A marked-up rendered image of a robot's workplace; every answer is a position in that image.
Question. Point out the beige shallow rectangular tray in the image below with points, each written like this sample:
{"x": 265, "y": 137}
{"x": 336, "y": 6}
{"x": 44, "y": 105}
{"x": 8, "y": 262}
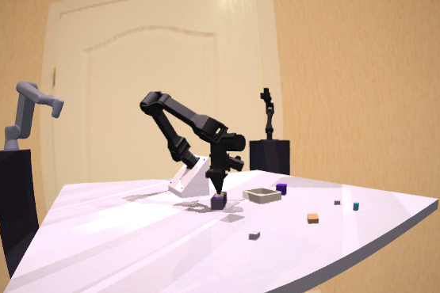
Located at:
{"x": 261, "y": 195}

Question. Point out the purple cube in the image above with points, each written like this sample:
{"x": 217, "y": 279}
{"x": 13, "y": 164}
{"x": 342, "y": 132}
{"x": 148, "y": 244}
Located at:
{"x": 282, "y": 188}

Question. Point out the orange-brown rectangular block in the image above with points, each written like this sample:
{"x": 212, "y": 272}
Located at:
{"x": 313, "y": 218}

